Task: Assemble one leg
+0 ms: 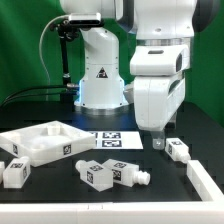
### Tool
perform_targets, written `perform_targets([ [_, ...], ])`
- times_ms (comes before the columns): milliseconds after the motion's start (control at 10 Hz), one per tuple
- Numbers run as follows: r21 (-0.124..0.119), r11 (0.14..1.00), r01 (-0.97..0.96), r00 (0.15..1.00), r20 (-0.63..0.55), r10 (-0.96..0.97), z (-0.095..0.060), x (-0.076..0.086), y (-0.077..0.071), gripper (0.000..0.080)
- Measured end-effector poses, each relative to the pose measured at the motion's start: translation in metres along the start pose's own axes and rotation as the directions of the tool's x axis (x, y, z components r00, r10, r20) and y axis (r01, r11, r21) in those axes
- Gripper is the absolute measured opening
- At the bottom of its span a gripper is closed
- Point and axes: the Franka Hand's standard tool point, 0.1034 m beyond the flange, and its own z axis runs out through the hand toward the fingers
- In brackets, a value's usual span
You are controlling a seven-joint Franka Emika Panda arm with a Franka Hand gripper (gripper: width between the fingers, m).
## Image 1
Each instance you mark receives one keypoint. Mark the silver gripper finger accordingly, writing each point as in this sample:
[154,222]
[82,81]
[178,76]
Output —
[158,139]

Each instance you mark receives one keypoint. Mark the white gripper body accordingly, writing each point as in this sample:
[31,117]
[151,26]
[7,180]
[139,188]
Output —
[156,99]

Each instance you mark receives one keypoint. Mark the white square table top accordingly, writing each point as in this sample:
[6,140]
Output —
[48,142]

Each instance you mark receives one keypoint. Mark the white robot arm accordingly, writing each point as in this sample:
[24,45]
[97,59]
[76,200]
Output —
[164,30]

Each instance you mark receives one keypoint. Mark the white marker tag sheet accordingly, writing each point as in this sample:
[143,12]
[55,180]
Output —
[118,140]

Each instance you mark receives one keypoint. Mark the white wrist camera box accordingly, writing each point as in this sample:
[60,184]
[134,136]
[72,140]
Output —
[159,60]

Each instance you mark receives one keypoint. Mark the white L-shaped wall fixture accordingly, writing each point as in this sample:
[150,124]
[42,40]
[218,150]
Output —
[210,210]

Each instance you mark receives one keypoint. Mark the grey camera on stand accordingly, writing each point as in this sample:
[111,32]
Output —
[85,20]

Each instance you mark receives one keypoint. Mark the black camera stand pole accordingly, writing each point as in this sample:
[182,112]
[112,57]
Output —
[67,33]

